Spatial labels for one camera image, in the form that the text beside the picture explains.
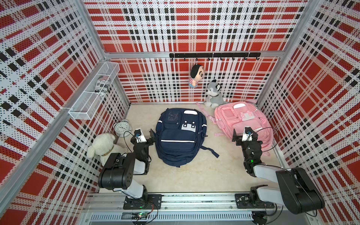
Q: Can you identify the pink school backpack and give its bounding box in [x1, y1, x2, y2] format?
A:
[197, 100, 274, 156]

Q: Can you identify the navy blue backpack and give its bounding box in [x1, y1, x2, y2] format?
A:
[155, 108, 219, 167]

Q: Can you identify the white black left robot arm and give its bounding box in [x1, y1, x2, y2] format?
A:
[98, 129, 156, 210]

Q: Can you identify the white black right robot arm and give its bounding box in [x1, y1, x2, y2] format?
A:
[232, 127, 325, 215]

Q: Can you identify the white alarm clock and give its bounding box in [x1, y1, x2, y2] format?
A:
[113, 120, 132, 138]

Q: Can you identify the cream teddy bear plush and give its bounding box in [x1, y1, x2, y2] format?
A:
[86, 133, 128, 166]

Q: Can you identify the grey white husky plush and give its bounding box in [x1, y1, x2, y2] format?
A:
[204, 79, 228, 109]

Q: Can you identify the green circuit board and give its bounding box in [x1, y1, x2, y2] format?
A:
[121, 212, 148, 220]

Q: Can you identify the striped can on shelf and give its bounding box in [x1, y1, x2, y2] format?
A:
[94, 76, 110, 96]

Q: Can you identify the cartoon boy doll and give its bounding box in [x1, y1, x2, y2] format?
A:
[189, 64, 205, 88]

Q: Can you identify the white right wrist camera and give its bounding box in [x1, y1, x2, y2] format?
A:
[242, 127, 254, 142]

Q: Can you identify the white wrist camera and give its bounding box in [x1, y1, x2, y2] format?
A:
[242, 127, 254, 142]
[134, 128, 146, 143]

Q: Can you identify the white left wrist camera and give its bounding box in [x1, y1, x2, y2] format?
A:
[134, 128, 146, 143]

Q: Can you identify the white wire mesh shelf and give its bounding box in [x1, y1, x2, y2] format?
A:
[69, 61, 120, 121]

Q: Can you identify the black wall hook rail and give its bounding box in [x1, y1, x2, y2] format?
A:
[169, 52, 261, 59]

